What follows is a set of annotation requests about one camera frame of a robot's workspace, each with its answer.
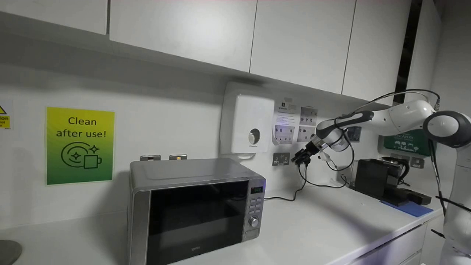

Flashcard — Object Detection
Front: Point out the silver double socket plate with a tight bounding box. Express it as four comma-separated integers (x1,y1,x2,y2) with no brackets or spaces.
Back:
271,151,291,167

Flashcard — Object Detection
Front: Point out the dark grey wall sign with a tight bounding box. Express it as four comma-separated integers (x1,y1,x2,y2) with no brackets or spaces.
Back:
344,124,363,144

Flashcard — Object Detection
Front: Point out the wall power outlet panel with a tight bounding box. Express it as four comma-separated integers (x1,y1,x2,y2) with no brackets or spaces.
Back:
272,99,300,147

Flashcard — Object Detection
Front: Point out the green wall sign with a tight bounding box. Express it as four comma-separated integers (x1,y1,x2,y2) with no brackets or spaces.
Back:
378,129,435,157

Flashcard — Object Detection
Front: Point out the white wall dispenser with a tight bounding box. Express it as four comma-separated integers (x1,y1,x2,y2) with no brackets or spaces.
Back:
229,92,276,161

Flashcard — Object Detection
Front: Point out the white upper cabinet door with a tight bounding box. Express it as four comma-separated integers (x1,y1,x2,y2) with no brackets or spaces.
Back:
248,0,356,94
341,0,412,107
107,0,257,73
0,0,109,36

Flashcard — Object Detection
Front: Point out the green clean after use poster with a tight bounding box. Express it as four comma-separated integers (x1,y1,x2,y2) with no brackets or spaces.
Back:
45,105,116,186

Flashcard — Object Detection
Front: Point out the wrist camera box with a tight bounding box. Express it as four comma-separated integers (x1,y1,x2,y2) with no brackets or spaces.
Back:
328,127,350,149

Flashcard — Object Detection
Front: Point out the black power cable with plug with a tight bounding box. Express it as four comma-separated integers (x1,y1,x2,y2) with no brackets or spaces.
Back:
263,163,309,202
299,163,350,189

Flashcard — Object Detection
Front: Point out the yellow warning sticker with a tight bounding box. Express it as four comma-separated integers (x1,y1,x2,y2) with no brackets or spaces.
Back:
0,104,12,130

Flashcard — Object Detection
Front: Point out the black coffee machine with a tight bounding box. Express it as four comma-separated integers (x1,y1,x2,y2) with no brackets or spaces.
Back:
353,157,432,205

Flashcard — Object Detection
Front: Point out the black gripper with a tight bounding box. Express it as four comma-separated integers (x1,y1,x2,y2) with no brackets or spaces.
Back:
291,135,329,167

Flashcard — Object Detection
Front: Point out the blue mat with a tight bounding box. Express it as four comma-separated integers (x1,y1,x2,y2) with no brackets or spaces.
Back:
381,197,435,217

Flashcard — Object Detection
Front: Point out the grey wall outlet plate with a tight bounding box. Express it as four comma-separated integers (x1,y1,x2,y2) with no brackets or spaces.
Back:
337,166,354,186

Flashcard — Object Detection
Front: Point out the silver microwave oven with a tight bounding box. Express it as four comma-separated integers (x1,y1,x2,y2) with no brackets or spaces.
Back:
128,157,268,265

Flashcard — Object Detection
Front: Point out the dark grey round object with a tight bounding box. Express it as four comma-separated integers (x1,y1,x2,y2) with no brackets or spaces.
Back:
0,238,23,265

